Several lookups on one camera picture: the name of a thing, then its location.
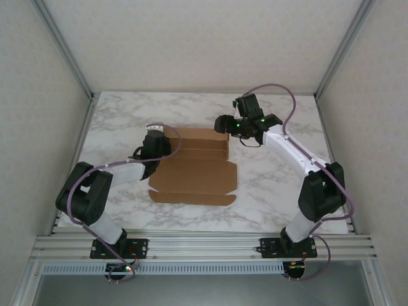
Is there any aluminium frame post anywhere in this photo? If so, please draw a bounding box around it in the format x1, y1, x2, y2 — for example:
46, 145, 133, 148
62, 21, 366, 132
313, 0, 377, 100
31, 0, 96, 101

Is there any aluminium right side rail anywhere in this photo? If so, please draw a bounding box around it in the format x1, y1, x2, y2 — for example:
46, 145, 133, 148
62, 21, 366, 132
314, 95, 358, 235

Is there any aluminium frame leg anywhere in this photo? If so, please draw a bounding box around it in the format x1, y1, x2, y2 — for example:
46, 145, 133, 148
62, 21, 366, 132
11, 258, 44, 306
360, 259, 395, 306

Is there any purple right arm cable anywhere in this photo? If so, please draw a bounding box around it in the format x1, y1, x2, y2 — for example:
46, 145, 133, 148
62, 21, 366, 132
240, 83, 357, 282

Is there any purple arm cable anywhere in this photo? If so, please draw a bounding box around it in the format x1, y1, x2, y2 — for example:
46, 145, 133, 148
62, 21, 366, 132
240, 83, 357, 282
67, 122, 182, 284

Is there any aluminium left frame post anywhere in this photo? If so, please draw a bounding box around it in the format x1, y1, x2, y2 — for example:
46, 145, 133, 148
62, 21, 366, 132
31, 0, 96, 101

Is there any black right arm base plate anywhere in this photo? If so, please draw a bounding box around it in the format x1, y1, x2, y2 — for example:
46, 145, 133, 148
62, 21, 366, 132
259, 237, 319, 259

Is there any aluminium mounting rail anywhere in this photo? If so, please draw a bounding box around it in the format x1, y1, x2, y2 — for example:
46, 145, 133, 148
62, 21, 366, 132
30, 234, 379, 264

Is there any aluminium left side rail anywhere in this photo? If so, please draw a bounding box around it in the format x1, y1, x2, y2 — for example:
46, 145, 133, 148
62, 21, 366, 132
47, 95, 98, 237

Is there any aluminium right frame post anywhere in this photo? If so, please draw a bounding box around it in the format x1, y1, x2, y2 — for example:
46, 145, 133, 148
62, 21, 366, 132
313, 0, 377, 100

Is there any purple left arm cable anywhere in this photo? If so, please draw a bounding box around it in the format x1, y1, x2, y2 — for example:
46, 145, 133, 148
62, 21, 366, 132
67, 122, 182, 284

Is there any brown cardboard box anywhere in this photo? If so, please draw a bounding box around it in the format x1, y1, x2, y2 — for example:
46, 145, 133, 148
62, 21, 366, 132
148, 127, 238, 207

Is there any aluminium left frame leg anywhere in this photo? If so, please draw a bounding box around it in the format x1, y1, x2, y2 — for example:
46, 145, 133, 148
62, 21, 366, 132
11, 258, 44, 306

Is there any aluminium right frame leg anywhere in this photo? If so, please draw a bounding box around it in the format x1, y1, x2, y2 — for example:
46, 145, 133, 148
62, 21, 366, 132
360, 259, 395, 306

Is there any slotted grey cable duct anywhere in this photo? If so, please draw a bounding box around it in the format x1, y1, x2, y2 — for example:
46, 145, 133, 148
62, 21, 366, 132
41, 261, 284, 275

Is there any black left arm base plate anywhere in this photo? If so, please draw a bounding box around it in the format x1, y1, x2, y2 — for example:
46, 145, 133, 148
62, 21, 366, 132
90, 238, 150, 259

